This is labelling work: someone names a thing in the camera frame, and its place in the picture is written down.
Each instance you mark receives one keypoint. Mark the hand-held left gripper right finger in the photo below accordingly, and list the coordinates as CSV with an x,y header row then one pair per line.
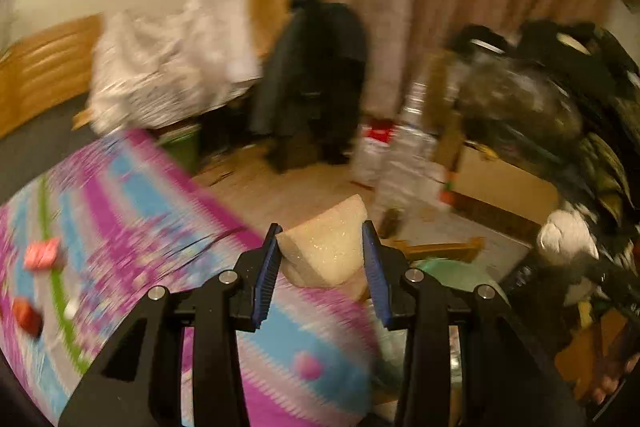
x,y
376,277

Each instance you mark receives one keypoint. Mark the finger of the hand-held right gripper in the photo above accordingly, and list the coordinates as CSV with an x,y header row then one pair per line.
x,y
617,279

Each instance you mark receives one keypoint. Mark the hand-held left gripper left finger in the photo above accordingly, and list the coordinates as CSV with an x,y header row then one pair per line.
x,y
265,277

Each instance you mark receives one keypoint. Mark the beige sponge block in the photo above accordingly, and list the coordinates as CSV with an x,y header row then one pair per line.
x,y
325,242

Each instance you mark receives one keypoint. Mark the green plastic trash bag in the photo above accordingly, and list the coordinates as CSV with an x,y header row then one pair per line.
x,y
440,277

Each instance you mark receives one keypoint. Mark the white tissue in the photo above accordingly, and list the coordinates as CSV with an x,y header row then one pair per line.
x,y
565,234

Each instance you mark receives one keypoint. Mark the person's foot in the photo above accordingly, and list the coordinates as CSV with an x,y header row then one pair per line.
x,y
607,389

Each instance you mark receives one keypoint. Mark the short clear plastic bottle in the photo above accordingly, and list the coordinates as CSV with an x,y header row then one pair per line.
x,y
369,157

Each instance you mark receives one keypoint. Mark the striped floral printed blanket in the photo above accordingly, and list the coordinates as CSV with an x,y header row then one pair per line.
x,y
150,227

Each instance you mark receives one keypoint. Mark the tall clear plastic bottle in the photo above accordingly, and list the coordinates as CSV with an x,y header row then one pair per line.
x,y
407,147

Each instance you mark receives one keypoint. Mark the red white package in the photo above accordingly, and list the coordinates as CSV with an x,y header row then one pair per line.
x,y
377,131

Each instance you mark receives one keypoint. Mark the green storage box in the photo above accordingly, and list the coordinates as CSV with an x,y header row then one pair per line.
x,y
180,147

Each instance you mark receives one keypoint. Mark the white bottle cap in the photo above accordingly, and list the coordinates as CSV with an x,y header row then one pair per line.
x,y
70,308

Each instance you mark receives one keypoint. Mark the pile of dark bags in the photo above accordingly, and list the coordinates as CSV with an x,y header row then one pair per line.
x,y
540,97

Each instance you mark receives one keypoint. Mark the dark hanging jacket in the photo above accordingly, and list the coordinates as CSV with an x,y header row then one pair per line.
x,y
315,82

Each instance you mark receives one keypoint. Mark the pink red carton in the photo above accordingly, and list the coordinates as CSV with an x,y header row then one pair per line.
x,y
42,254

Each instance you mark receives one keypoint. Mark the white satin cloth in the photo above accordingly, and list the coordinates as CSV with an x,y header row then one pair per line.
x,y
175,57

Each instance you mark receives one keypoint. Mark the red apple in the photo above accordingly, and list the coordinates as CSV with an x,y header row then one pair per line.
x,y
27,317

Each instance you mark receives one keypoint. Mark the dark grey bed mattress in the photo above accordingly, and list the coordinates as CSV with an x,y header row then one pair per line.
x,y
45,157

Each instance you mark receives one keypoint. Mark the wooden bed headboard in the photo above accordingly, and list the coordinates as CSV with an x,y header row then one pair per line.
x,y
45,57

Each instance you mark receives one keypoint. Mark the wooden stool frame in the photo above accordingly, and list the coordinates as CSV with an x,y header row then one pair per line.
x,y
445,249

